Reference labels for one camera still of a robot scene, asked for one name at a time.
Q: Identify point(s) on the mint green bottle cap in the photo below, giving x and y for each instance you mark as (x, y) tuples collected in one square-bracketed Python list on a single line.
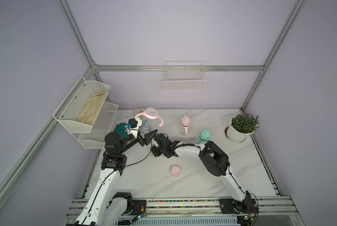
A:
[(205, 135)]

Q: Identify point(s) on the upper white mesh shelf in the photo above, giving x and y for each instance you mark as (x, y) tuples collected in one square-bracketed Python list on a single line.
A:
[(68, 112)]

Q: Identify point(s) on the beige glove in shelf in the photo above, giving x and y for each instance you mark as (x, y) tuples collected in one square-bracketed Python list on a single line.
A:
[(92, 107)]

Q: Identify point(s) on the pink bottle cap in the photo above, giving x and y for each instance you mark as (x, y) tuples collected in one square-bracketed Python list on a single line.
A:
[(175, 171), (185, 121)]

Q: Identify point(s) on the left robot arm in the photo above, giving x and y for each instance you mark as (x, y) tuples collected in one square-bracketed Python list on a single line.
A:
[(103, 208)]

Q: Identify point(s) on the beige glove green fingertips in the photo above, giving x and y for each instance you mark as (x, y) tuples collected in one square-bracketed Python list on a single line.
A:
[(138, 111)]

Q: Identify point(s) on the white mesh shelf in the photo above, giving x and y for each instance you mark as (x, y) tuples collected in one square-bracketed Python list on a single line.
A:
[(101, 127), (68, 112)]

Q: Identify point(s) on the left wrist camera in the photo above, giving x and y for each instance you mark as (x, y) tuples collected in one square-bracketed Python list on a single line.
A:
[(133, 126)]

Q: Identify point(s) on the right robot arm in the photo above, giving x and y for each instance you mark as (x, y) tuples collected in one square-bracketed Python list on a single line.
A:
[(216, 162)]

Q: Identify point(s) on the lower white mesh shelf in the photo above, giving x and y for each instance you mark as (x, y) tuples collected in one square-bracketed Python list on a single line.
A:
[(101, 127)]

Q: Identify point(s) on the aluminium front rail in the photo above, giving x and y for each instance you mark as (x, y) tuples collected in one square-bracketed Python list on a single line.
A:
[(275, 205)]

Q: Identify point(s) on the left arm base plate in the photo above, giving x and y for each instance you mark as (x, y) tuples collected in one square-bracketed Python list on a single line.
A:
[(136, 207)]

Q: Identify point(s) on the green rubber glove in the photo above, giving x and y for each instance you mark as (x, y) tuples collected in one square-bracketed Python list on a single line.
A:
[(121, 129)]

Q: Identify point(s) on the white wire wall basket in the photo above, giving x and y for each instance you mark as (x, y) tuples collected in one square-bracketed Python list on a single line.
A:
[(184, 76)]

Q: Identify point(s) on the potted green plant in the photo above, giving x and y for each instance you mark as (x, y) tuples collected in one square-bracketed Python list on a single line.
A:
[(241, 126)]

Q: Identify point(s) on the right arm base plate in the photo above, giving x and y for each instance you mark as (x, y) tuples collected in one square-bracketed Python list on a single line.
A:
[(232, 206)]

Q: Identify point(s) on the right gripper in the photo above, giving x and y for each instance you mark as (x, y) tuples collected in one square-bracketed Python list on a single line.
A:
[(156, 152)]

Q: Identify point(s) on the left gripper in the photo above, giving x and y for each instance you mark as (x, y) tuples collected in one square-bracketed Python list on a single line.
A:
[(146, 140)]

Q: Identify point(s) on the clear baby bottle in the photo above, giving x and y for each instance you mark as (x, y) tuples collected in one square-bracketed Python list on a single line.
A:
[(149, 120)]

